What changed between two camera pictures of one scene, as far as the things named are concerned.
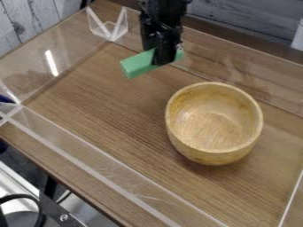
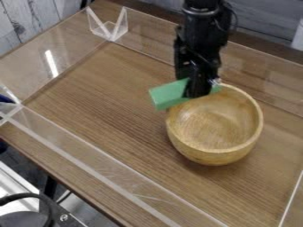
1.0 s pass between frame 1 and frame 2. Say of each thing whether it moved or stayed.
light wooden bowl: stayed
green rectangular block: moved
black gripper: moved
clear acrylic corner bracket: stayed
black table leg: stayed
